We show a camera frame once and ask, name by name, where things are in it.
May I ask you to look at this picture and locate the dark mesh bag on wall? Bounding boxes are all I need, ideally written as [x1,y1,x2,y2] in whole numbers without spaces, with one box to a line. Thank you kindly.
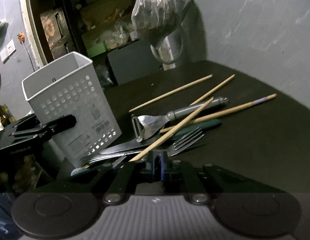
[0,11,9,38]

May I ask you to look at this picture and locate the dark cabinet box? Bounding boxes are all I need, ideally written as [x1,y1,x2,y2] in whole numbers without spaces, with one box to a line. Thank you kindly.
[108,40,162,85]

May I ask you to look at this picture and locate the orange wall hook ornament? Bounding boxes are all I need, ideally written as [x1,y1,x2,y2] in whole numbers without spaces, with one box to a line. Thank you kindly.
[17,31,25,44]

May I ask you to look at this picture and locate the white wall switch plate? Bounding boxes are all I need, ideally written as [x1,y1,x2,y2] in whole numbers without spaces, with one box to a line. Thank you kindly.
[0,40,16,63]

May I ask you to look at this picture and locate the grey looped hose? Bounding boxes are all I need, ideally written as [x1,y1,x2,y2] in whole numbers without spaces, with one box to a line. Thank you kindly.
[149,26,186,65]

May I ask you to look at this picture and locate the purple-banded wooden chopstick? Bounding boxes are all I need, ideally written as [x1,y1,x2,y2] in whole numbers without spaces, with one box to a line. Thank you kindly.
[159,93,277,134]

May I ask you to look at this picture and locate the bottles on side shelf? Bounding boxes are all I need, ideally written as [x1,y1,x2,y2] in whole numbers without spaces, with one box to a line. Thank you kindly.
[0,104,15,131]

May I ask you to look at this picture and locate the steel peeler with grey handle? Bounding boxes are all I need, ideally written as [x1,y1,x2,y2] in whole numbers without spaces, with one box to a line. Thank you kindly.
[132,96,229,142]

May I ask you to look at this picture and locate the green box on shelf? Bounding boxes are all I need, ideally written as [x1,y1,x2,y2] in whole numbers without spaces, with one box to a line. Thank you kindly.
[87,43,108,58]

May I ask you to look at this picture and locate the plain wooden chopstick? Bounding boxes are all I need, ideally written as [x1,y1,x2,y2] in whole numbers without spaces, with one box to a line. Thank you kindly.
[128,74,213,113]
[190,74,236,106]

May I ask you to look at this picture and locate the white perforated utensil caddy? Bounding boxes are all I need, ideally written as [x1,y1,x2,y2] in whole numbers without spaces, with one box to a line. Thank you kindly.
[22,52,121,167]

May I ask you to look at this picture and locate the clear plastic bag of contents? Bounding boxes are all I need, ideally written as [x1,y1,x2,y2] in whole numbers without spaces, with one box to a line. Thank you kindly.
[131,0,191,49]

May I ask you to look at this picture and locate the green-handled utensil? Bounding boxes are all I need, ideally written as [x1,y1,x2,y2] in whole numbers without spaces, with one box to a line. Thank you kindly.
[171,119,222,140]

